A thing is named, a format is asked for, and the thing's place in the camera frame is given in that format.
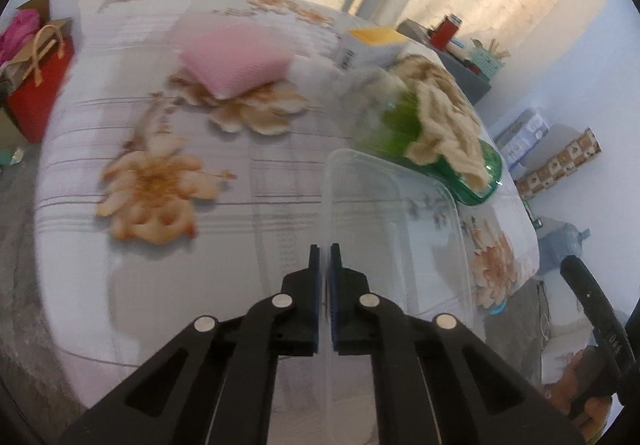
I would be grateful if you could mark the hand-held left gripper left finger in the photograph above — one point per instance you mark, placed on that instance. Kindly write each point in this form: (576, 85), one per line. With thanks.
(314, 295)

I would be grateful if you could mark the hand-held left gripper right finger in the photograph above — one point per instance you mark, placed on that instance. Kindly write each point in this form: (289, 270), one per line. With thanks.
(334, 295)

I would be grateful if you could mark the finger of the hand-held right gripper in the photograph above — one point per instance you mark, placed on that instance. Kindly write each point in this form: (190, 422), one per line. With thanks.
(580, 280)

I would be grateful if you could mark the clear plastic container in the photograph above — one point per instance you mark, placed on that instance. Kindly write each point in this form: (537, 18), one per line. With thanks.
(400, 235)

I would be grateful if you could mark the yellow and white box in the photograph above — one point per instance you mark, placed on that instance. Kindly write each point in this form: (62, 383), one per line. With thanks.
(375, 50)

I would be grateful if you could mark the person's right hand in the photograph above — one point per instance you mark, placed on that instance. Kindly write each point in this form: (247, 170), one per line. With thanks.
(575, 375)

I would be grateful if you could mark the blue water jug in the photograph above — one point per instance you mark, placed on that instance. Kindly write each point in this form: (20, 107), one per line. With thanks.
(562, 245)

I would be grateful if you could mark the patterned brown box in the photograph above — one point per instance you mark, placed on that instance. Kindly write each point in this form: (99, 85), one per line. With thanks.
(560, 165)

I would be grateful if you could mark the tissue pack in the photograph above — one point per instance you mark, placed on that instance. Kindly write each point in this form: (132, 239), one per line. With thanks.
(522, 135)

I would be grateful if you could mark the floral tablecloth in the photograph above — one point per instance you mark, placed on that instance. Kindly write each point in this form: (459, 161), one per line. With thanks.
(150, 250)

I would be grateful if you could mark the green plastic bottle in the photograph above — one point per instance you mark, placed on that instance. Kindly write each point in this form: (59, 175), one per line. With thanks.
(400, 125)

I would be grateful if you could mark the grey cabinet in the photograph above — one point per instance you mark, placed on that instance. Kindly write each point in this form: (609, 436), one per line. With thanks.
(470, 85)

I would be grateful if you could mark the teal box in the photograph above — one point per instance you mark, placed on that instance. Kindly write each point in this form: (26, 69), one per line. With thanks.
(487, 60)

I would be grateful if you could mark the pink sponge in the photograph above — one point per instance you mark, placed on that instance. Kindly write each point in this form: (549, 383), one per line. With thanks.
(230, 60)

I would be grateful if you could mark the red can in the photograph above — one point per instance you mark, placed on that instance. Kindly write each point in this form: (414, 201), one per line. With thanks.
(444, 32)

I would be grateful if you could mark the red gift bag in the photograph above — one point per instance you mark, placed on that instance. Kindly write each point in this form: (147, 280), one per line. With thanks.
(35, 95)

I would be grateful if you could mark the pink cloth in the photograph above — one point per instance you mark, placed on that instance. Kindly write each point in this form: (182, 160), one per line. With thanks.
(17, 35)

